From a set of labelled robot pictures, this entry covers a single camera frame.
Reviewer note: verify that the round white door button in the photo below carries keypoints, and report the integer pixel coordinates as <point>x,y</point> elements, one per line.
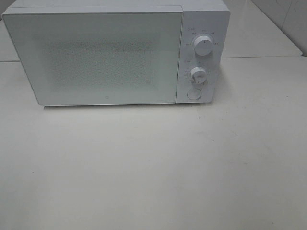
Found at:
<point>194,94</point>

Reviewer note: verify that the white timer knob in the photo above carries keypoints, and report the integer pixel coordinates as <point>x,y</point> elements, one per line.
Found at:
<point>198,75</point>

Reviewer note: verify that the white microwave door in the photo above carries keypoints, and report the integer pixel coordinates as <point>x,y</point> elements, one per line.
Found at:
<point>98,55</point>

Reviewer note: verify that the upper white power knob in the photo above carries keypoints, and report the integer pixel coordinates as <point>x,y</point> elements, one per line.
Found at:
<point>203,45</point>

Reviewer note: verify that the white microwave oven body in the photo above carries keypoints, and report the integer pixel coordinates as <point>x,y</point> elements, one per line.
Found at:
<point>200,17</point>

